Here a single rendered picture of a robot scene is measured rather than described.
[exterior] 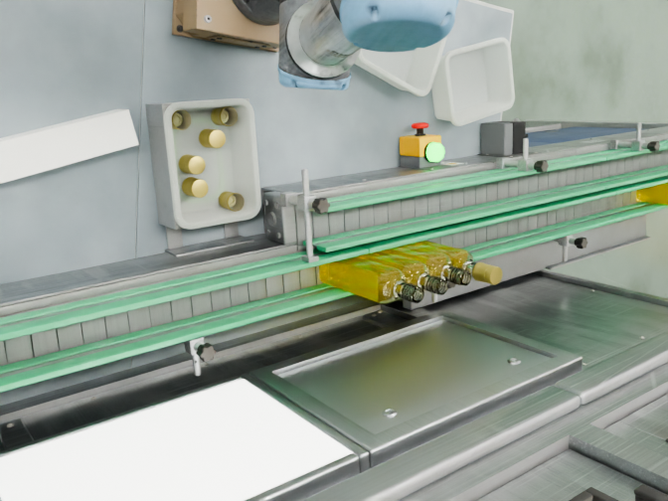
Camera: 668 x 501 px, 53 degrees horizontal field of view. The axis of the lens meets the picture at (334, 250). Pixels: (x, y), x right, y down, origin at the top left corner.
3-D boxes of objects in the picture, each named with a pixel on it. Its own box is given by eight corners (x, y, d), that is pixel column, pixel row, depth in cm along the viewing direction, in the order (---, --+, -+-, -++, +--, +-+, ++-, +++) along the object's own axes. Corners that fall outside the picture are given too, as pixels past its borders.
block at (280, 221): (263, 240, 134) (281, 246, 128) (259, 193, 131) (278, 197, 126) (278, 237, 136) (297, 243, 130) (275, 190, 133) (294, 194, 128)
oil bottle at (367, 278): (318, 282, 135) (388, 307, 118) (317, 254, 134) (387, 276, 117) (341, 276, 139) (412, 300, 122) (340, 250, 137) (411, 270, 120)
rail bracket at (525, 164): (492, 169, 160) (539, 173, 150) (492, 137, 158) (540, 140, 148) (504, 167, 162) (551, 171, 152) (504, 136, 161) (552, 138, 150)
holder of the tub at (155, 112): (162, 251, 129) (178, 259, 122) (145, 103, 122) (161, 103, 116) (242, 236, 138) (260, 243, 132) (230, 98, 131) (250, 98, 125)
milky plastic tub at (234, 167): (159, 225, 127) (177, 232, 120) (144, 102, 121) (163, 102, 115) (241, 211, 137) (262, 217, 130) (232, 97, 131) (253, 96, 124)
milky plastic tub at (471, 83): (417, 55, 159) (443, 52, 152) (482, 38, 170) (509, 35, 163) (427, 127, 165) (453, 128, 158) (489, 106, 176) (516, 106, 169)
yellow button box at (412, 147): (398, 166, 159) (419, 168, 154) (397, 134, 158) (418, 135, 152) (419, 163, 163) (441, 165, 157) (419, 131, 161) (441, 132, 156)
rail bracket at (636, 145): (606, 149, 186) (653, 152, 175) (607, 122, 184) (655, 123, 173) (614, 148, 188) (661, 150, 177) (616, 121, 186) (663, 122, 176)
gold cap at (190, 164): (177, 155, 125) (187, 157, 122) (195, 152, 127) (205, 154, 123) (179, 174, 126) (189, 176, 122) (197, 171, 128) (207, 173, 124)
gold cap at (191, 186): (180, 178, 126) (190, 180, 123) (198, 175, 128) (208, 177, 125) (182, 197, 127) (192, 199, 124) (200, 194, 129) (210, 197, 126)
